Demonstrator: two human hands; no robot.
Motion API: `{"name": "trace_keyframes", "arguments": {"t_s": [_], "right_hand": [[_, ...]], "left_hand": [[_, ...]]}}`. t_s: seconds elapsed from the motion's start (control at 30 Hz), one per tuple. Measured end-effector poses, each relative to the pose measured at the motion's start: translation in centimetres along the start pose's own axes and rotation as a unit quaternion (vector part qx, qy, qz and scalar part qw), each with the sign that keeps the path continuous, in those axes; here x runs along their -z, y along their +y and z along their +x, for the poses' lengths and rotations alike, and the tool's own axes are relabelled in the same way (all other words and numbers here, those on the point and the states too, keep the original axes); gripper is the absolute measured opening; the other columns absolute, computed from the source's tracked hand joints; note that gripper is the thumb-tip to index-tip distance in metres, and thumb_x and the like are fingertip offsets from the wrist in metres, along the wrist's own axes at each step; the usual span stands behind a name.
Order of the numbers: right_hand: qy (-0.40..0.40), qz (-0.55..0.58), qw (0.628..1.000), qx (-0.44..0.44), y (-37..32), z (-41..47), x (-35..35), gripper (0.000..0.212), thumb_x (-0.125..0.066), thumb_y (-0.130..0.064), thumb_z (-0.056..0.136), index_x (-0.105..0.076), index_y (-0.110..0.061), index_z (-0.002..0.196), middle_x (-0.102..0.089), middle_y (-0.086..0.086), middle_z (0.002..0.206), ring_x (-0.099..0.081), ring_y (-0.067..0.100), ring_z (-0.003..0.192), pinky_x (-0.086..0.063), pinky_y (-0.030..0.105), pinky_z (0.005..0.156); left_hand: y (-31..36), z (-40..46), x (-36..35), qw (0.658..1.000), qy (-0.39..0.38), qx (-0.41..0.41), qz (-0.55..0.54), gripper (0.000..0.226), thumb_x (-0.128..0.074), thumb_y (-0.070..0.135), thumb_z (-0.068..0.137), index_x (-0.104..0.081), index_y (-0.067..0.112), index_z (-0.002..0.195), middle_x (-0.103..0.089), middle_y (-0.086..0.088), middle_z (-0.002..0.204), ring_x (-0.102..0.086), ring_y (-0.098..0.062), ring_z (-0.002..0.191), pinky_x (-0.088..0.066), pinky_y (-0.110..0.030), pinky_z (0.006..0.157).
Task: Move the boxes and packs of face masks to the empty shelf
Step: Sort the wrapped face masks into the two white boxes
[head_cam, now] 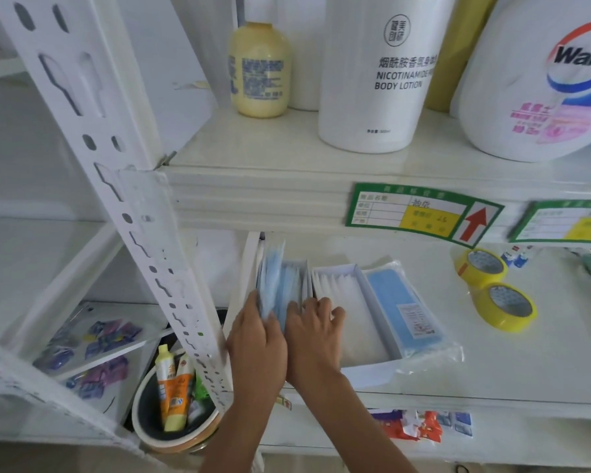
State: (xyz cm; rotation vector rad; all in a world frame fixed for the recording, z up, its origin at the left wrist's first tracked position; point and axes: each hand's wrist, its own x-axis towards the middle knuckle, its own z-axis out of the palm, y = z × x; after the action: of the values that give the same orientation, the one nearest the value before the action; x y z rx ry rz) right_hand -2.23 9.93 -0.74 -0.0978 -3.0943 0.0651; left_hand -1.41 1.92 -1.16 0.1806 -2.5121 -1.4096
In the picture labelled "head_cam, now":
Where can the blue white packets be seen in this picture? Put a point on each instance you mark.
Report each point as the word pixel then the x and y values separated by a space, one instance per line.
pixel 460 423

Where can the white metal shelf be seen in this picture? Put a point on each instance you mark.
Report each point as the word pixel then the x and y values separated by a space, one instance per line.
pixel 29 386
pixel 522 359

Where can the white rimmed dark bucket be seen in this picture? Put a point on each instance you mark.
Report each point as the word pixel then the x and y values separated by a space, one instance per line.
pixel 148 413

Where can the person's right forearm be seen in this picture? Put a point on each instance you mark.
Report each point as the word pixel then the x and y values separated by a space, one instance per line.
pixel 354 428

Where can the orange red packets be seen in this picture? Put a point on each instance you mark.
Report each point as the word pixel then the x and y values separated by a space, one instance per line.
pixel 423 426

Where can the blue capped glue stick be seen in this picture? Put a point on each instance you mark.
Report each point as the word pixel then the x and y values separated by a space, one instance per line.
pixel 509 258
pixel 522 261

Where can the olive yellow bottle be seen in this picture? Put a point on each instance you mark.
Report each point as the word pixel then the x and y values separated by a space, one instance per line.
pixel 458 54

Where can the stack of blue masks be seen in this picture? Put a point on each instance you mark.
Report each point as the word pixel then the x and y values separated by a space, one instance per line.
pixel 276 280

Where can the small shelf label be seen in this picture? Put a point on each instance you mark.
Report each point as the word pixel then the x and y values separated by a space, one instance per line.
pixel 283 402

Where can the large white detergent bottle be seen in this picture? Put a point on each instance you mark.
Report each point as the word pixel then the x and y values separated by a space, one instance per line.
pixel 512 93

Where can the pile of purple sachets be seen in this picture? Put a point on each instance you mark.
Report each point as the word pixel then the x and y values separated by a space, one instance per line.
pixel 113 332
pixel 103 376

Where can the yellow tape roll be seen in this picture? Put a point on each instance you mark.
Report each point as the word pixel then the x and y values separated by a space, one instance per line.
pixel 487 317
pixel 465 275

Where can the pale yellow lotion bottle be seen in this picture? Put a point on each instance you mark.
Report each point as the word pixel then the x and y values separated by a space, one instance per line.
pixel 261 73

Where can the person's left hand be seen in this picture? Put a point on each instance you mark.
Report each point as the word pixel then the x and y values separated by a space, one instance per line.
pixel 256 359

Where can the clear bag of blue masks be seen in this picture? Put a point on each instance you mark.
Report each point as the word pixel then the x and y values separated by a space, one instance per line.
pixel 394 300

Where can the white body lotion bottle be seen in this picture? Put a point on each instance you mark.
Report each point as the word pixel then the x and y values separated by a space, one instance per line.
pixel 384 118

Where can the yellow capped orange tube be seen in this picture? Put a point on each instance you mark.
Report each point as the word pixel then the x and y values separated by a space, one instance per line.
pixel 165 374

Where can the green shelf label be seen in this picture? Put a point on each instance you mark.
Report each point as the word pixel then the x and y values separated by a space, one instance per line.
pixel 556 224
pixel 418 214

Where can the person's right hand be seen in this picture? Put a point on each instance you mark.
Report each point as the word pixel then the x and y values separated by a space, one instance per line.
pixel 315 344

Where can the green white tube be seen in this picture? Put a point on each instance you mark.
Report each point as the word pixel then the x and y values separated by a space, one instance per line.
pixel 199 401

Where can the white cardboard panel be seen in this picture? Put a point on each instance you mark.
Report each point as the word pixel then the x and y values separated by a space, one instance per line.
pixel 167 54

